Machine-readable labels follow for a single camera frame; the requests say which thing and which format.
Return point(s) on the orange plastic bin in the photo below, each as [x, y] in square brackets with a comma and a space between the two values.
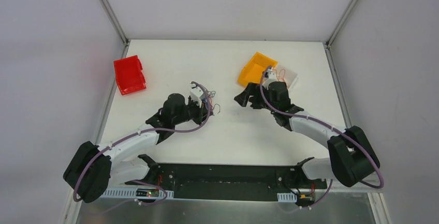
[252, 71]

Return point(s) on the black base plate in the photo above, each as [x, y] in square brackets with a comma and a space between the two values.
[230, 182]

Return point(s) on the left white cable duct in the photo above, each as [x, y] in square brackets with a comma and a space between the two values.
[143, 193]

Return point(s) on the red plastic bin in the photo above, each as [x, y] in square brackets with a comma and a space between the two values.
[128, 75]

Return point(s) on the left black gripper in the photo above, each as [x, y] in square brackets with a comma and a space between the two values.
[201, 112]

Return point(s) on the white cable duct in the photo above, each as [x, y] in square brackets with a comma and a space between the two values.
[143, 193]
[286, 197]

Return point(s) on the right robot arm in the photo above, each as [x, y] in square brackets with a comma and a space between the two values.
[351, 157]

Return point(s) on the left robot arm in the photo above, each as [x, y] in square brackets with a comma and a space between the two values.
[94, 168]

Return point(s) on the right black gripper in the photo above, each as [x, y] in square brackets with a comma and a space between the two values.
[258, 100]

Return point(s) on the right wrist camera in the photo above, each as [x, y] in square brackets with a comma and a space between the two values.
[270, 76]

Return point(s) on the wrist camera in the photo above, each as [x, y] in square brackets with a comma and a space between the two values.
[270, 76]
[197, 94]

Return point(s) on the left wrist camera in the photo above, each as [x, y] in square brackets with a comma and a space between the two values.
[197, 94]

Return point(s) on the right white cable duct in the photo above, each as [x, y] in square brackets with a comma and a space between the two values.
[286, 197]

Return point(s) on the white plastic bin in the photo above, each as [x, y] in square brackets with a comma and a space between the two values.
[286, 75]

